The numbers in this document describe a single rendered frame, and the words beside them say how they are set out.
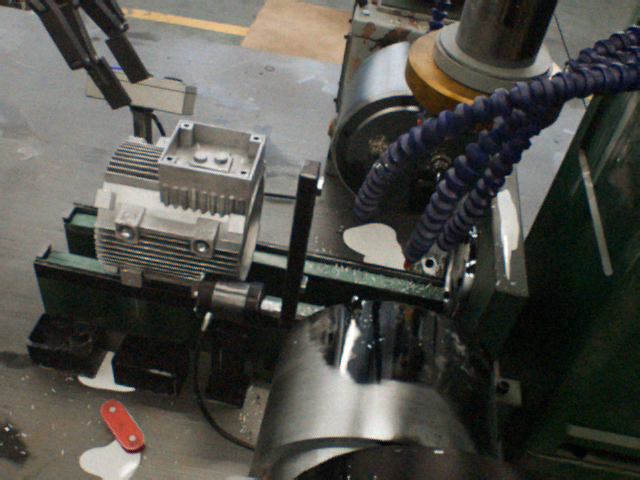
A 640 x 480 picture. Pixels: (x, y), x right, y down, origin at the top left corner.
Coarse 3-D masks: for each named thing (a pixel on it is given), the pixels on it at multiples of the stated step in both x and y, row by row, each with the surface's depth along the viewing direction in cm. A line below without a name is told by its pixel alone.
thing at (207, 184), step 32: (192, 128) 89; (224, 128) 89; (160, 160) 83; (192, 160) 86; (224, 160) 86; (256, 160) 85; (160, 192) 85; (192, 192) 84; (224, 192) 84; (256, 192) 91
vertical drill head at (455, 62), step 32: (480, 0) 64; (512, 0) 62; (544, 0) 62; (448, 32) 71; (480, 32) 66; (512, 32) 64; (544, 32) 66; (416, 64) 70; (448, 64) 68; (480, 64) 67; (512, 64) 67; (544, 64) 69; (416, 96) 70; (448, 96) 67; (480, 128) 67; (544, 128) 69
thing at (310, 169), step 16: (304, 160) 69; (304, 176) 67; (304, 192) 69; (320, 192) 69; (304, 208) 70; (304, 224) 72; (304, 240) 73; (288, 256) 76; (304, 256) 75; (288, 272) 77; (288, 288) 79; (304, 288) 80; (288, 304) 81; (288, 320) 83
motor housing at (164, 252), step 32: (128, 160) 88; (128, 192) 87; (96, 224) 86; (160, 224) 86; (192, 224) 87; (224, 224) 87; (256, 224) 102; (128, 256) 89; (160, 256) 88; (192, 256) 87; (224, 256) 86
